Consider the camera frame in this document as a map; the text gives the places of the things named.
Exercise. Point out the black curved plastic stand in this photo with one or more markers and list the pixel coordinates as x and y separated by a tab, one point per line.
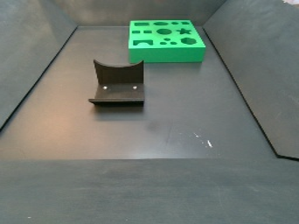
121	84

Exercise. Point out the green foam shape-sorter block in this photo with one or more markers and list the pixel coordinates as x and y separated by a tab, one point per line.
160	41

